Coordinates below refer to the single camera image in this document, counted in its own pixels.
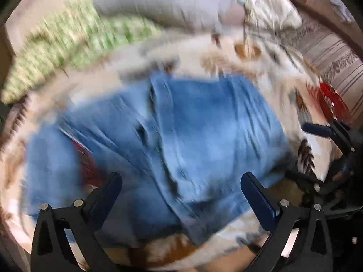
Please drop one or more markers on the white crumpled cloth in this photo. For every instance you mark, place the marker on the white crumpled cloth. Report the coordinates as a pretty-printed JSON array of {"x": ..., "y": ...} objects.
[{"x": 272, "y": 8}]

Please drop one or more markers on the green checked quilt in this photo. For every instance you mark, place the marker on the green checked quilt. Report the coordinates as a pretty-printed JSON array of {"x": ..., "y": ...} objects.
[{"x": 76, "y": 39}]

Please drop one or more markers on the blue denim pants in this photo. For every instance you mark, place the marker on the blue denim pants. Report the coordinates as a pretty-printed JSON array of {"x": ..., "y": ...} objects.
[{"x": 181, "y": 144}]

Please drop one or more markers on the leaf print blanket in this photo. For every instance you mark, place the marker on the leaf print blanket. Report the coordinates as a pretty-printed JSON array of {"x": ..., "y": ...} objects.
[{"x": 272, "y": 70}]

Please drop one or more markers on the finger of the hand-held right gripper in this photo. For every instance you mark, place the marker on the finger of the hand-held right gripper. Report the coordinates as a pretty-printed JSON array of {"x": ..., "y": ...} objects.
[
  {"x": 317, "y": 129},
  {"x": 306, "y": 180}
]

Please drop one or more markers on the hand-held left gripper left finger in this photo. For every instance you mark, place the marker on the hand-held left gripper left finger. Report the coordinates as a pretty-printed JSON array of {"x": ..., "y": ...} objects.
[{"x": 105, "y": 197}]

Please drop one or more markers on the grey crumpled garment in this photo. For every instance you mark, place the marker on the grey crumpled garment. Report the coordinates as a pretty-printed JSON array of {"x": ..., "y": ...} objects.
[{"x": 334, "y": 0}]

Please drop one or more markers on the grey quilted pillow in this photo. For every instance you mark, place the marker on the grey quilted pillow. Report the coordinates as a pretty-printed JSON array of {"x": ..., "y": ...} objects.
[{"x": 167, "y": 0}]

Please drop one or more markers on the red glass dish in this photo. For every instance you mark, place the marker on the red glass dish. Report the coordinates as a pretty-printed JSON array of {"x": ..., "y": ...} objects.
[{"x": 333, "y": 100}]

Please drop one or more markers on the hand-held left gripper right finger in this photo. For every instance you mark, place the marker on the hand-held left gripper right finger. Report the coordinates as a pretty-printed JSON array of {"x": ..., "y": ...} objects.
[{"x": 259, "y": 201}]

